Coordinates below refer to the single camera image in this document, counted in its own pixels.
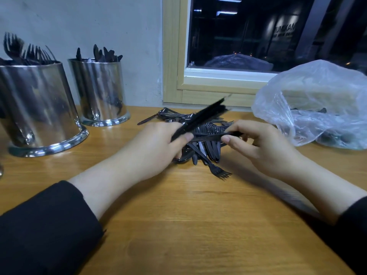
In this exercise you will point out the bunch of black knives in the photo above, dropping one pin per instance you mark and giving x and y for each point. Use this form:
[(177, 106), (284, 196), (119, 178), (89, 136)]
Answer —
[(100, 54)]

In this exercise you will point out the pile of black plastic cutlery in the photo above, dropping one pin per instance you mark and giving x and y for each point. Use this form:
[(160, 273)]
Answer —
[(206, 151)]

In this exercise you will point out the person's left forearm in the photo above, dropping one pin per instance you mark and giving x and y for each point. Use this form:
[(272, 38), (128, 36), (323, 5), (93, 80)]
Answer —
[(51, 226)]

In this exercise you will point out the person's right forearm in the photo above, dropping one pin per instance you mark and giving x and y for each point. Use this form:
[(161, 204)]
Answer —
[(338, 203)]

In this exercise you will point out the person's left hand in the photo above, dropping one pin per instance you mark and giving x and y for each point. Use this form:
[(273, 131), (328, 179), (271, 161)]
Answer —
[(152, 149)]

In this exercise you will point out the bunch of black cutlery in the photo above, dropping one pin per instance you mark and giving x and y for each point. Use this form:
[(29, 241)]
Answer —
[(200, 114)]

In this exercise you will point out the dark parked car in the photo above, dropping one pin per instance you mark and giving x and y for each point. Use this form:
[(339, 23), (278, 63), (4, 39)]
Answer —
[(238, 63)]

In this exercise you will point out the black plastic knife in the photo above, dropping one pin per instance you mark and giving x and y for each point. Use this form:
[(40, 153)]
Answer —
[(209, 114), (209, 136)]

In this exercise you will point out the person's right hand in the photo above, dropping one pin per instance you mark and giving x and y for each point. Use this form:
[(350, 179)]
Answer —
[(264, 149)]

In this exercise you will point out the clear plastic bag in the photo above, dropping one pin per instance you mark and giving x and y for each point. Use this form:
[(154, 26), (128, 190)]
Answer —
[(315, 100)]

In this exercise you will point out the bunch of black forks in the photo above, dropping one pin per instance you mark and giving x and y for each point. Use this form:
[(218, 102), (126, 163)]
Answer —
[(23, 54)]

